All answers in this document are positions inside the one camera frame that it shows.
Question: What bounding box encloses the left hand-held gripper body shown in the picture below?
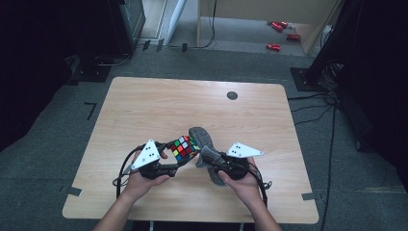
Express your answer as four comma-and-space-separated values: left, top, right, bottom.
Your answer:
130, 139, 179, 180

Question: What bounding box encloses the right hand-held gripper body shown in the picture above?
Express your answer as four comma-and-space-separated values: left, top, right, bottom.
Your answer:
214, 141, 265, 181

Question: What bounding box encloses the multicoloured puzzle cube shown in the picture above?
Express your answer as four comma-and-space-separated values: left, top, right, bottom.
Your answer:
169, 135, 200, 162

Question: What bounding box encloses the grey cloth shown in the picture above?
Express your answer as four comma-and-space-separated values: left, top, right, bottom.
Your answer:
188, 126, 227, 187

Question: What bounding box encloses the person's left hand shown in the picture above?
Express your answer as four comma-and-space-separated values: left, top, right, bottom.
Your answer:
121, 170, 171, 202

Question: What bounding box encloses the person's right hand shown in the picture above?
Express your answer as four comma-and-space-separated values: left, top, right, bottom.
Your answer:
217, 157, 263, 210

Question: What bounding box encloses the black angled floor tape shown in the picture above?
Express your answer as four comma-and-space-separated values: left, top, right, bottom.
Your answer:
84, 101, 98, 121

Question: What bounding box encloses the black metal stand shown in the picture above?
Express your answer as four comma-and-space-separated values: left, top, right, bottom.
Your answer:
290, 0, 367, 92

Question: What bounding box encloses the black cabinet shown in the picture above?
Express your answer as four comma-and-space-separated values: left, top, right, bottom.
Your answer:
107, 0, 147, 57

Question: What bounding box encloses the white panel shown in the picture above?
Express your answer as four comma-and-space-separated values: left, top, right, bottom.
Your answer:
159, 0, 189, 44

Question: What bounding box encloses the left hand-held gripper cable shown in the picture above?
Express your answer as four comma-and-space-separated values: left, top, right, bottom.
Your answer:
113, 143, 145, 200

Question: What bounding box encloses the hand-held gripper cable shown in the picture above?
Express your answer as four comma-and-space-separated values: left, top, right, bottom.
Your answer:
113, 143, 145, 200
248, 162, 273, 210

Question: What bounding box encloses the right hand-held gripper cable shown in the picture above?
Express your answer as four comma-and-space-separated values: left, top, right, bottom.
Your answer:
248, 162, 273, 210

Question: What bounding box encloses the long black floor cable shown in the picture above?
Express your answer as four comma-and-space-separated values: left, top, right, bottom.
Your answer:
319, 102, 338, 231

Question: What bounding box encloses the black looped floor cable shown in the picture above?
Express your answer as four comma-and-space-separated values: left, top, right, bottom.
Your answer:
94, 52, 133, 67

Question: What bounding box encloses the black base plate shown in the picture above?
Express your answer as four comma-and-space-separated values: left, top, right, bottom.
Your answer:
65, 54, 112, 84

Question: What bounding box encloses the bundle of cables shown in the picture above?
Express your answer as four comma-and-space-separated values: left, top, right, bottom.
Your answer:
319, 61, 345, 90

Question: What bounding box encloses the black hanging cable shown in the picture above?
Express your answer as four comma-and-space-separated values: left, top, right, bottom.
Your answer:
189, 0, 218, 50

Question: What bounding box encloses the light wooden furniture frame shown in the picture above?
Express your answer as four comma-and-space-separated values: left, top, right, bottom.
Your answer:
195, 0, 341, 56

